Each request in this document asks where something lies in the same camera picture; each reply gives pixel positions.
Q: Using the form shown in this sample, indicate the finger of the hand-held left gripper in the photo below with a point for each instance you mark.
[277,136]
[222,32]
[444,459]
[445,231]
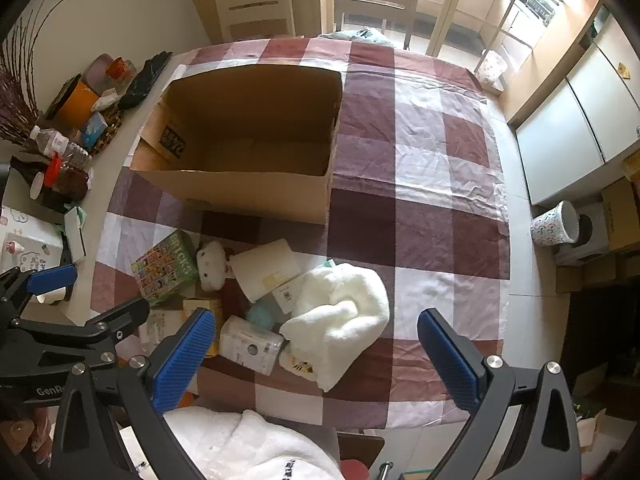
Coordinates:
[50,280]
[120,317]

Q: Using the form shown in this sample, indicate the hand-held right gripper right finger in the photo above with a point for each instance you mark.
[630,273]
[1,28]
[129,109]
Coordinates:
[447,362]

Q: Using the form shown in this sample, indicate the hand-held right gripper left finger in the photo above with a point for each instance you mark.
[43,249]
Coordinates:
[181,360]

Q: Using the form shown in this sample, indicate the yellow carton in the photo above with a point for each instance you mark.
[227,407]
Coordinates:
[192,304]

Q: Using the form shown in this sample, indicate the green colourful box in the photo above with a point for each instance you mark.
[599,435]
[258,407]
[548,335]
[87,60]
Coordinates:
[165,270]

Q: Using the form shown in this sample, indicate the white plush toy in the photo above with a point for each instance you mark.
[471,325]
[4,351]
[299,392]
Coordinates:
[212,266]

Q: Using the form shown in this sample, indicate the white towel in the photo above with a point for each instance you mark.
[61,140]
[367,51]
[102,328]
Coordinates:
[340,320]

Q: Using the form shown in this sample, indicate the cardboard box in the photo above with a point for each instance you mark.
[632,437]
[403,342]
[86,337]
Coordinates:
[250,195]

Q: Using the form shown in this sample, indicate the brown translucent container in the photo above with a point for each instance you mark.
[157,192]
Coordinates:
[97,69]

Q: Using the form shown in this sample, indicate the person's left hand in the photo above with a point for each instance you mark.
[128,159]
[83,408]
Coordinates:
[20,432]

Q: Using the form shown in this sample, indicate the small white box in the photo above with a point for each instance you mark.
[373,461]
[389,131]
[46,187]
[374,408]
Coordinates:
[162,320]

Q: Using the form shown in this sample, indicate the white cartoon printed box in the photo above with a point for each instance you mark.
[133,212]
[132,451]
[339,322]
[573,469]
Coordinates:
[25,240]

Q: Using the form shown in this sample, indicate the white and green box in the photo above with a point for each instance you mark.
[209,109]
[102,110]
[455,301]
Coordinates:
[75,232]

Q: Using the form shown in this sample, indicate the white cylinder packet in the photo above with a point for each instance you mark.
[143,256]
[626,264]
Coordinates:
[250,350]

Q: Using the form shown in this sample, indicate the light blue pompom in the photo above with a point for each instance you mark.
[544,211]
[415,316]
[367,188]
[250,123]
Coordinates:
[262,316]

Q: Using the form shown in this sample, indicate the red-capped jar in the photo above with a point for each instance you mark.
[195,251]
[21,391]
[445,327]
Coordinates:
[70,185]

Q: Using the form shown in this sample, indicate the white fleece robe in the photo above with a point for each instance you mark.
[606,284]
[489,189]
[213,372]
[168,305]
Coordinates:
[235,445]

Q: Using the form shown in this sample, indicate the dark brown bottle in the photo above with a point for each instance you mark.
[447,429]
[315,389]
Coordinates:
[25,172]

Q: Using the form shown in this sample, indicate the white medicine box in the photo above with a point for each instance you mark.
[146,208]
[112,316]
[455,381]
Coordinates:
[286,294]

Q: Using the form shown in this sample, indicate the white flat box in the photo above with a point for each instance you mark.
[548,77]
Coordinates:
[262,265]

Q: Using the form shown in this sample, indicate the brown tea bottle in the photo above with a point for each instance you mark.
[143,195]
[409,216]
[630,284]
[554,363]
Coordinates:
[77,155]

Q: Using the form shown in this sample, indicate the clear water bottle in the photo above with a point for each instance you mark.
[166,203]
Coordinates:
[50,141]

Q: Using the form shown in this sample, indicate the blue tissue packet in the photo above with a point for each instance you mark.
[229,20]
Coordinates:
[92,129]

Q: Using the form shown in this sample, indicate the woven brown tray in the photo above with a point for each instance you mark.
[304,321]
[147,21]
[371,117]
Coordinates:
[112,130]

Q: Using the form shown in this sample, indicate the patterned white waste bin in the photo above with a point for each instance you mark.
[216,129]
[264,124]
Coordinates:
[552,225]

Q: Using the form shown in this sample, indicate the orange canister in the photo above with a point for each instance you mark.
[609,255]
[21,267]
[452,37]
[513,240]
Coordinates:
[75,102]

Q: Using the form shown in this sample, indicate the crumpled white tissue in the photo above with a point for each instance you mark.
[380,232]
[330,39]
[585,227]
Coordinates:
[105,102]

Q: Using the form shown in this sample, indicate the dried twig bundle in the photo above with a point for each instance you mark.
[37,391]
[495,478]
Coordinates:
[17,95]

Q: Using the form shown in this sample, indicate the white floor appliance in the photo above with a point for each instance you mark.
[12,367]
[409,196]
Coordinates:
[590,232]

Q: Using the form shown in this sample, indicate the checkered tablecloth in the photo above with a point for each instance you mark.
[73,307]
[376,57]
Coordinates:
[425,160]

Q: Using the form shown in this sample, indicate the black glove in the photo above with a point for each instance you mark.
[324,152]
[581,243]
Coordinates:
[142,82]

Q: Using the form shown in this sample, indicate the red lid jar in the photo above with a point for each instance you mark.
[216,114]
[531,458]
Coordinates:
[120,66]

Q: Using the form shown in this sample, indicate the brown cardboard carton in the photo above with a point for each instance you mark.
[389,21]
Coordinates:
[620,215]

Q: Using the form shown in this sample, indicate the white cabinet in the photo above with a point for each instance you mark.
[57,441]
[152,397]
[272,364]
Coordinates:
[575,125]

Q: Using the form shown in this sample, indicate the pink patterned bin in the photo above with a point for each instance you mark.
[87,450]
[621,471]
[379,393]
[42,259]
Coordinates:
[492,67]

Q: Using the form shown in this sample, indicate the patterned seat cushion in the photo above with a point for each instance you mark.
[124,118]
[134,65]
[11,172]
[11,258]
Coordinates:
[360,35]

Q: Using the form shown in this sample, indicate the countertop oven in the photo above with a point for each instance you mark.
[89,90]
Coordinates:
[542,0]

